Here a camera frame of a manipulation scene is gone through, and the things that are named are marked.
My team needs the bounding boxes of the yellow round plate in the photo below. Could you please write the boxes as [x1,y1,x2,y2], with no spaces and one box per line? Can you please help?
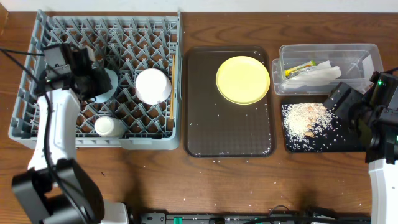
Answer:
[215,56,271,105]

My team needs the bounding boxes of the pile of rice scraps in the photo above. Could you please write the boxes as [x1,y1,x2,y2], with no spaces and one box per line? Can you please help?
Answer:
[282,102,354,150]

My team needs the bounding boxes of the green orange snack wrapper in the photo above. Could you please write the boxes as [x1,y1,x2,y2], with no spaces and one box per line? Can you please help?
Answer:
[284,60,317,77]

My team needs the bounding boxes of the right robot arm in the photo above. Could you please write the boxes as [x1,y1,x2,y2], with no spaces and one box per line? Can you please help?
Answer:
[323,68,397,224]

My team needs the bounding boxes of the light blue bowl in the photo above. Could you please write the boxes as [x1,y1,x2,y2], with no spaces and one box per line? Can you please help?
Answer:
[94,68,118,103]

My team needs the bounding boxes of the dark brown serving tray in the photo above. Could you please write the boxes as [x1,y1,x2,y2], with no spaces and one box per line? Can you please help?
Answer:
[183,46,276,157]

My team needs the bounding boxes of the white pink bowl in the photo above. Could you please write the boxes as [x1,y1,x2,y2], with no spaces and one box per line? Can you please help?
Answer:
[135,68,172,105]

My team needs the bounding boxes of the white plastic cup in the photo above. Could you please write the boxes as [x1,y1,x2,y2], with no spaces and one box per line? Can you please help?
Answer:
[95,116,126,137]

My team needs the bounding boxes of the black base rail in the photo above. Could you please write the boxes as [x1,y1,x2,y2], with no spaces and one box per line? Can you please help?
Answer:
[133,205,371,224]

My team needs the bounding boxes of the black flat tray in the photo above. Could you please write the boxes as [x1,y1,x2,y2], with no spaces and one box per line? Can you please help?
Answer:
[281,95,368,153]

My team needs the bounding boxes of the clear plastic waste bin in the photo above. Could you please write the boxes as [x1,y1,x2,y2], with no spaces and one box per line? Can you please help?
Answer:
[272,44,384,96]

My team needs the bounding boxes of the white crumpled napkin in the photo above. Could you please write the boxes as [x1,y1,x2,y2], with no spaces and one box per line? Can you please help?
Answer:
[281,60,341,89]

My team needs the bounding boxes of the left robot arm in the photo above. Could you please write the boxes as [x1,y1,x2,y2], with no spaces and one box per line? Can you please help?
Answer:
[12,44,129,224]

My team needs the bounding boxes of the grey plastic dishwasher rack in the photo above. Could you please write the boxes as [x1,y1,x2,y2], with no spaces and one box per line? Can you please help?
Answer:
[24,11,183,150]

